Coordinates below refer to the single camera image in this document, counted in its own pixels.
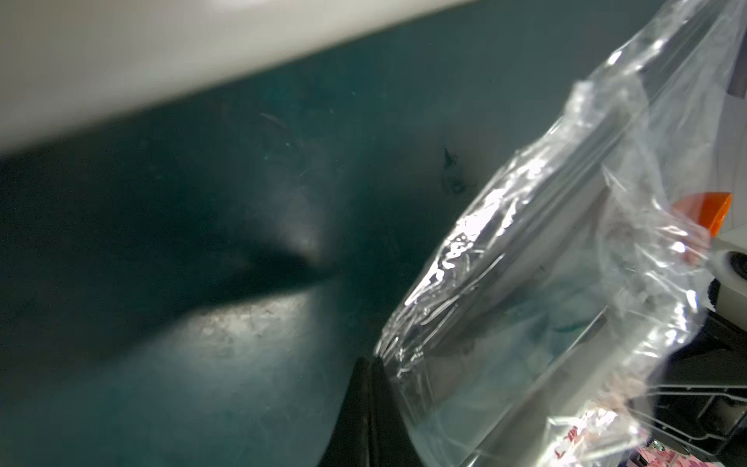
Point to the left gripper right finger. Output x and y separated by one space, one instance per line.
390 443

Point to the green table mat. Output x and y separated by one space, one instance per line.
191 285

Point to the clear plastic wrap sheet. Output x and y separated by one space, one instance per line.
572 276

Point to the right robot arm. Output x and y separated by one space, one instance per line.
696 401

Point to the orange bowl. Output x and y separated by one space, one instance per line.
708 210

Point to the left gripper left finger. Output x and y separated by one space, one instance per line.
349 444

